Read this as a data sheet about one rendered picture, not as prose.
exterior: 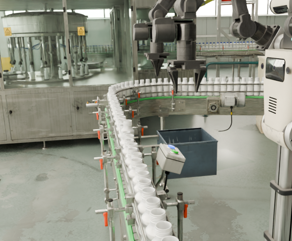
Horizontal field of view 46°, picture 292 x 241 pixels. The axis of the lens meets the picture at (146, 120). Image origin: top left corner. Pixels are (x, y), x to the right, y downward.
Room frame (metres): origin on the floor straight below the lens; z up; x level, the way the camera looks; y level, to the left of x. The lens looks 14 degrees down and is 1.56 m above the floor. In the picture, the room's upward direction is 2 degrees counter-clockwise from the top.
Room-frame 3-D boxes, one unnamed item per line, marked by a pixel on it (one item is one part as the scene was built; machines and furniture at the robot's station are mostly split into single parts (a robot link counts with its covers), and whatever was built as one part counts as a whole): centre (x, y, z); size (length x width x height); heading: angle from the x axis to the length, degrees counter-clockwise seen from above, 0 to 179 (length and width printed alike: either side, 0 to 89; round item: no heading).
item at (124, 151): (1.31, 0.07, 1.08); 0.06 x 0.06 x 0.17
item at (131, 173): (1.08, 0.03, 1.08); 0.06 x 0.06 x 0.17
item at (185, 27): (1.04, -0.12, 1.57); 0.07 x 0.06 x 0.07; 99
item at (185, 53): (1.04, -0.13, 1.51); 0.10 x 0.07 x 0.07; 98
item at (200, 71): (1.04, -0.14, 1.44); 0.07 x 0.07 x 0.09; 8
